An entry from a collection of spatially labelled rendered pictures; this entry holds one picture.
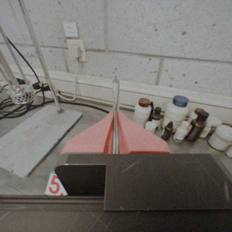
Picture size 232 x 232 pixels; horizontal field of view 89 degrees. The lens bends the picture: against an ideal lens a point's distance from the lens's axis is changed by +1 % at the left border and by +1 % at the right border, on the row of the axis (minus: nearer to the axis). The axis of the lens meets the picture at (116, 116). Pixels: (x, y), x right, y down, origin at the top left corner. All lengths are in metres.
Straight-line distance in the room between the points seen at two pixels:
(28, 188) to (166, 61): 0.59
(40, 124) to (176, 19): 0.60
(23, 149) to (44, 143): 0.06
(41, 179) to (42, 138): 0.14
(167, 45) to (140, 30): 0.11
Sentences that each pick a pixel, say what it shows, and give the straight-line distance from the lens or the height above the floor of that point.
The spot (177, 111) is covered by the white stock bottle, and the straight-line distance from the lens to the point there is 0.44.
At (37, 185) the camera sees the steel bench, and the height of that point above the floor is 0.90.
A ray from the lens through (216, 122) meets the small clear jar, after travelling 0.56.
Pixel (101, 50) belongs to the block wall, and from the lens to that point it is 0.58.
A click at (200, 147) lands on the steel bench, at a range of 0.50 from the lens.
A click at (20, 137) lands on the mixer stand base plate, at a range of 0.54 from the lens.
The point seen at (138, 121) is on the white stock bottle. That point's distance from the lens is 0.46.
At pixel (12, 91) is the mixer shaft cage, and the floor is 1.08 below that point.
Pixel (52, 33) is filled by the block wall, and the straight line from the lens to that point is 0.70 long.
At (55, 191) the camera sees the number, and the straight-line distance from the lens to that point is 0.37.
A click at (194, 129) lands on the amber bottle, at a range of 0.47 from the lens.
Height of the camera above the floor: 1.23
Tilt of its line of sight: 39 degrees down
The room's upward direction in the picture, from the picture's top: straight up
